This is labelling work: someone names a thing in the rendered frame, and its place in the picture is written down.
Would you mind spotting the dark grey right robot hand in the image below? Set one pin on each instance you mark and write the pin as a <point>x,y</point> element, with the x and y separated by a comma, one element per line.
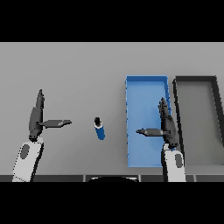
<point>167,125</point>

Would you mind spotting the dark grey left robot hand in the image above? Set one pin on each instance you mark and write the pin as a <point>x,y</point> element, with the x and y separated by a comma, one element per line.
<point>36,118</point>

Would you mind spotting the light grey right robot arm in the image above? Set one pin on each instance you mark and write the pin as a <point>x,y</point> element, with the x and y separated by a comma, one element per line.
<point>174,163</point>

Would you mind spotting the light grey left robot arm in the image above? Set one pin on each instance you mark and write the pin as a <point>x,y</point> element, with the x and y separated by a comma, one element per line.
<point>26,160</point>

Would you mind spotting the blue bin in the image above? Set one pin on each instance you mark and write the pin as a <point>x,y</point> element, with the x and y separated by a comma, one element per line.
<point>145,122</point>

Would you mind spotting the dark grey bin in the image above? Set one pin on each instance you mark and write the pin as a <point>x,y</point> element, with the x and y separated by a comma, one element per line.
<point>201,122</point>

